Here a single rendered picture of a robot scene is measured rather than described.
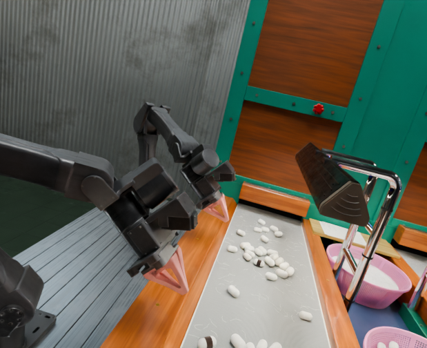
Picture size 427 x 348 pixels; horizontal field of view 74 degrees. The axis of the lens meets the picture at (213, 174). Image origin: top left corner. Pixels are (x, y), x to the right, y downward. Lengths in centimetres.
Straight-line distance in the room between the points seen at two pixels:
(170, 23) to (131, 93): 80
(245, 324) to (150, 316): 21
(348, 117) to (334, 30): 34
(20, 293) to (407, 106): 134
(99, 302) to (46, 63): 325
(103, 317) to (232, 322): 29
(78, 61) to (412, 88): 307
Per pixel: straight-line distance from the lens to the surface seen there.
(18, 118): 406
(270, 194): 126
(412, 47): 139
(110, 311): 77
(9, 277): 58
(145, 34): 327
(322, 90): 130
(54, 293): 82
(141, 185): 49
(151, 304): 65
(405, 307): 113
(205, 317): 68
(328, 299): 85
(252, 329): 70
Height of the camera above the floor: 119
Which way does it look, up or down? 15 degrees down
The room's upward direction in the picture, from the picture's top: 13 degrees clockwise
